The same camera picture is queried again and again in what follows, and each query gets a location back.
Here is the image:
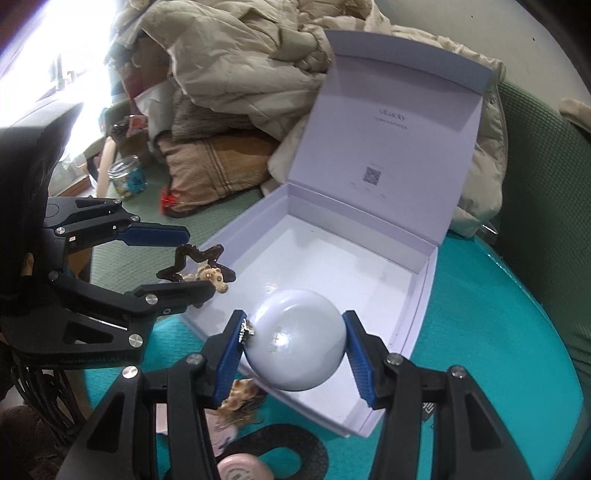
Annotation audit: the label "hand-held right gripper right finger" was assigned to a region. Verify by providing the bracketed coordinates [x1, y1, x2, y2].
[342, 310, 542, 480]

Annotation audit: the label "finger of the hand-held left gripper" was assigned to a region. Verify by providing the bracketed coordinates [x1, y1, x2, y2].
[13, 271, 219, 368]
[44, 196, 191, 252]

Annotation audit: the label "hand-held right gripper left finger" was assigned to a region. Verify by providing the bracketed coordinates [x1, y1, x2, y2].
[55, 310, 250, 480]

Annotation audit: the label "brown and beige hair claw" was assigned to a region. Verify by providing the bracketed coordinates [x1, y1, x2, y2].
[157, 244, 236, 309]

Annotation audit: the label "white round compact case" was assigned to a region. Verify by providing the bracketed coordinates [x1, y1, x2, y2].
[242, 288, 348, 393]

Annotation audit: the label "lilac gift box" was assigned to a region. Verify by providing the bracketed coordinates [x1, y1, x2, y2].
[180, 30, 492, 439]

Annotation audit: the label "pink round compact case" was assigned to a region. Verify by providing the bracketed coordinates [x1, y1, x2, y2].
[217, 453, 273, 480]

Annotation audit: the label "pale green quilted mat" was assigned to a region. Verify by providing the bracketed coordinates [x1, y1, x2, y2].
[90, 161, 278, 291]

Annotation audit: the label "glass jar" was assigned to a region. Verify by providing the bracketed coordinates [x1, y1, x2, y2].
[107, 155, 147, 200]

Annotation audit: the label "cream cylinder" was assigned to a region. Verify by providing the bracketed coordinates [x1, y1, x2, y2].
[95, 138, 118, 199]

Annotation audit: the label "brown striped cushion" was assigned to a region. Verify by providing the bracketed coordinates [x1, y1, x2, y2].
[154, 134, 282, 217]

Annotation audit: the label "grey brown fuzzy cloth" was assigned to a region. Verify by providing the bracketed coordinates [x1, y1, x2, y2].
[173, 95, 259, 139]

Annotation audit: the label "beige down jacket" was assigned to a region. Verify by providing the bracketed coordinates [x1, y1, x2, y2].
[108, 0, 506, 236]

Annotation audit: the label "brown fleece cloth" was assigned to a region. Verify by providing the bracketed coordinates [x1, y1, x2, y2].
[0, 406, 70, 480]

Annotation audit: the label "dark green sofa cover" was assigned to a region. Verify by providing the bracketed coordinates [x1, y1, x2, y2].
[496, 78, 591, 379]

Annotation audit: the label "beige cloth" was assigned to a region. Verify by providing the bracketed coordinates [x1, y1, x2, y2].
[558, 98, 591, 136]

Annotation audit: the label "black textured ring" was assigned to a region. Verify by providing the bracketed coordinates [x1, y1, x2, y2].
[226, 422, 331, 480]

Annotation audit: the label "black cables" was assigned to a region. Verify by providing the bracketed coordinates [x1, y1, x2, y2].
[9, 355, 79, 435]

